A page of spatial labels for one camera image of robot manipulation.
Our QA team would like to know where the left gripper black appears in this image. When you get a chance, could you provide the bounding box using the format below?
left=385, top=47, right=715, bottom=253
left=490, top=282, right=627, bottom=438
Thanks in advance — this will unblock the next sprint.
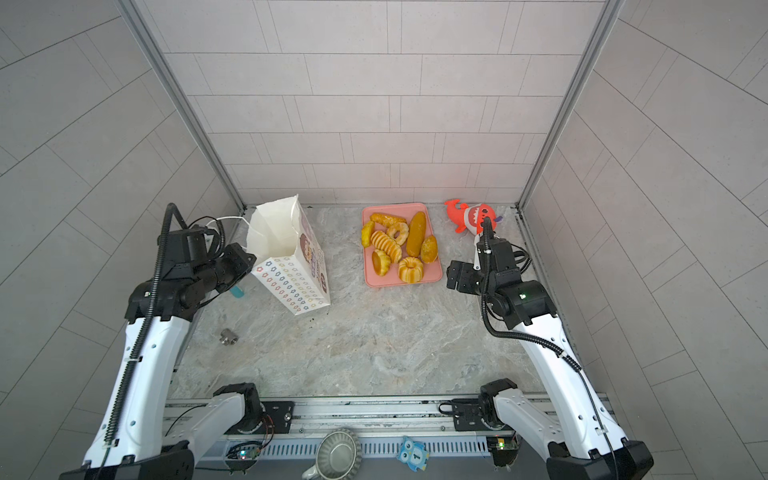
left=191, top=243, right=260, bottom=296

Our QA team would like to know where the long oval bread loaf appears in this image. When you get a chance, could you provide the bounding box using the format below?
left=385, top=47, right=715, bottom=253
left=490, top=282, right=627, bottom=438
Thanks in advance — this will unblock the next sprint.
left=406, top=211, right=427, bottom=257

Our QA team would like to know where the white printed paper bag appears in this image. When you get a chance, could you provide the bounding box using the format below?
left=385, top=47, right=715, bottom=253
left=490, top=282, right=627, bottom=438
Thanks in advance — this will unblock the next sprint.
left=235, top=195, right=331, bottom=315

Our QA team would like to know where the fluted bundt cake bread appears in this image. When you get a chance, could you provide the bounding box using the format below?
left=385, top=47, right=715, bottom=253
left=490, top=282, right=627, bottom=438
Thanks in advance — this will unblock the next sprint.
left=398, top=256, right=424, bottom=284

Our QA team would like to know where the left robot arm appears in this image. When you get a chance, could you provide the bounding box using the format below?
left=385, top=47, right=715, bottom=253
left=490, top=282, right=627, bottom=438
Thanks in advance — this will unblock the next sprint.
left=61, top=227, right=265, bottom=479

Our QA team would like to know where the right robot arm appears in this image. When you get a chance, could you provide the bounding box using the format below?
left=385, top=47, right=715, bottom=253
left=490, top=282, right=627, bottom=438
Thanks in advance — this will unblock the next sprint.
left=447, top=228, right=654, bottom=479

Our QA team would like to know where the small right bread roll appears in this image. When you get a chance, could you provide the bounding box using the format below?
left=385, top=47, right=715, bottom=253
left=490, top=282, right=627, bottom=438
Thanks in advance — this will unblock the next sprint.
left=420, top=235, right=438, bottom=264

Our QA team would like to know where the spiral twisted bread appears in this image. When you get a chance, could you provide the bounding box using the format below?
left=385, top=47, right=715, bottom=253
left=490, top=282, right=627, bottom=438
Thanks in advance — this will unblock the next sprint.
left=371, top=230, right=402, bottom=262

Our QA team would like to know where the top croissant bread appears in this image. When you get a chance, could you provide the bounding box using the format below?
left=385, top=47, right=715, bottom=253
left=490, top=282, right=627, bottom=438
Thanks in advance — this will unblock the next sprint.
left=370, top=212, right=406, bottom=228

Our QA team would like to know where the red shark plush toy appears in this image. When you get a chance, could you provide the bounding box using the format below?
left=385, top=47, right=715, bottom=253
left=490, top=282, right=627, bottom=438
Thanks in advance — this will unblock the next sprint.
left=444, top=199, right=503, bottom=235

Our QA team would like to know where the small metal nut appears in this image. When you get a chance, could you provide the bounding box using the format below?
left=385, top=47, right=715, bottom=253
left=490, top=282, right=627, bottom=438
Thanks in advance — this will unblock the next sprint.
left=220, top=328, right=239, bottom=346

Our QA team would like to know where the right circuit board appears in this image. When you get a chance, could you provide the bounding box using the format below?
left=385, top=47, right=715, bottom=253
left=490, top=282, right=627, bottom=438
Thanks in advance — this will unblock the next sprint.
left=486, top=436, right=520, bottom=469

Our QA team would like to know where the circuit board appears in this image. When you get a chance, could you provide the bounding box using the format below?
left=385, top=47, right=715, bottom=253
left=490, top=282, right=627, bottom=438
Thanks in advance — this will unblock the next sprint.
left=226, top=441, right=263, bottom=461
left=486, top=436, right=520, bottom=469

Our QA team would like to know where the blue owl figure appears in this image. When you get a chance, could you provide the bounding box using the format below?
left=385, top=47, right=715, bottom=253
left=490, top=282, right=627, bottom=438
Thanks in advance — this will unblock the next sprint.
left=397, top=436, right=430, bottom=472

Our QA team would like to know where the left circuit board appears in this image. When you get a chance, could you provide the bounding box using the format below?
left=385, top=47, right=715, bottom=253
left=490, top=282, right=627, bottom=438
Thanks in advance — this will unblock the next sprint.
left=226, top=441, right=263, bottom=461

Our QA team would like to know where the metal fluted tart mould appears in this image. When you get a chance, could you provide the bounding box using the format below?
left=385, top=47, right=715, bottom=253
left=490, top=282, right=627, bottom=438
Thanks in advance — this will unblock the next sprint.
left=301, top=428, right=362, bottom=480

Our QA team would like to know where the ring donut bread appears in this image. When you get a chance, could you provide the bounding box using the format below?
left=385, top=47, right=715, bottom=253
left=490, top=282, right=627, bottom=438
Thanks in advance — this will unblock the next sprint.
left=386, top=222, right=409, bottom=246

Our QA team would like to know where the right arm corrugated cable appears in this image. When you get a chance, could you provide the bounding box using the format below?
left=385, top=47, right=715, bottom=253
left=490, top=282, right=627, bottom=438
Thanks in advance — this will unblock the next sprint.
left=479, top=217, right=619, bottom=480

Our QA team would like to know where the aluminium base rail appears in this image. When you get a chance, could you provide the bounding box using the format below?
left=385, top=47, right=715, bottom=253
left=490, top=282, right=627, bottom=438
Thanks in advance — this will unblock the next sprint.
left=116, top=392, right=619, bottom=445

